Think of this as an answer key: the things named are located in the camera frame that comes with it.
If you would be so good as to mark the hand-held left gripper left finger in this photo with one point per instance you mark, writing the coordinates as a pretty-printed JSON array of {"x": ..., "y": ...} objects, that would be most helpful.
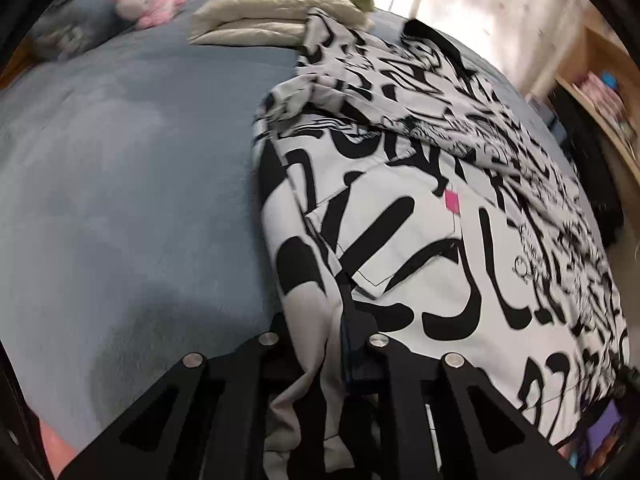
[{"x": 220, "y": 400}]

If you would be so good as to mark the black and white printed jacket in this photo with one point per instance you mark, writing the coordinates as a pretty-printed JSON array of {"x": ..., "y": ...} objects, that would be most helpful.
[{"x": 440, "y": 260}]

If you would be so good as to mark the bed with blue sheet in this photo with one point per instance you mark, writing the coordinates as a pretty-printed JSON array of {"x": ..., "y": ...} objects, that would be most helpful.
[{"x": 125, "y": 185}]

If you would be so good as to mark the grey blue pillows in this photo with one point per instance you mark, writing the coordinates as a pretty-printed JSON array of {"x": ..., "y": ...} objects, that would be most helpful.
[{"x": 80, "y": 20}]

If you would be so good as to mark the white floral sheer curtain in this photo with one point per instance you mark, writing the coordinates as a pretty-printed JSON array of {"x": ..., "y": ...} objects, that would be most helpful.
[{"x": 475, "y": 0}]

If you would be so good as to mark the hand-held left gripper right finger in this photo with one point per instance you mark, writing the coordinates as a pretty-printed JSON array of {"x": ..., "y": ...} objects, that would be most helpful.
[{"x": 357, "y": 340}]

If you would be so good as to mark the wooden shelf unit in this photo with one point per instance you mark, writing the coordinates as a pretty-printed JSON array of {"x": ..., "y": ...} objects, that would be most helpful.
[{"x": 615, "y": 130}]

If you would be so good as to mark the pink drawer organizer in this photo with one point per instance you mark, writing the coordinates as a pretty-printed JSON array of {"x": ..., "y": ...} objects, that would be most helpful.
[{"x": 602, "y": 92}]

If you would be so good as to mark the purple mat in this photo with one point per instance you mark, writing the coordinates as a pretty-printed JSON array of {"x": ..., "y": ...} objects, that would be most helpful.
[{"x": 600, "y": 440}]

